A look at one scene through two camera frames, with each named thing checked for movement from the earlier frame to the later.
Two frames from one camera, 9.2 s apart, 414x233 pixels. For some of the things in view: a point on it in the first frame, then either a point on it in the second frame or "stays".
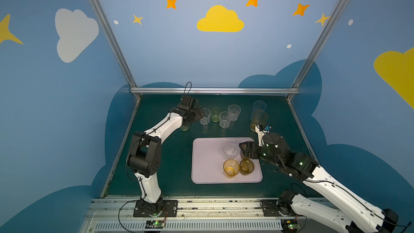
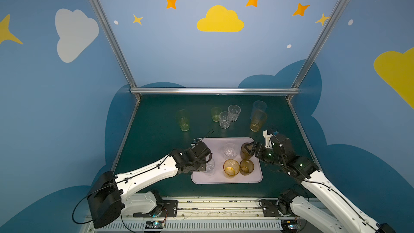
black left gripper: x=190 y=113 to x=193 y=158
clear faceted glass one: x=205 y=120 to x=210 y=167
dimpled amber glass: x=242 y=152 stays
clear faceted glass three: x=230 y=151 stays
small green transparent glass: x=215 y=112 stays
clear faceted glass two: x=225 y=117 stays
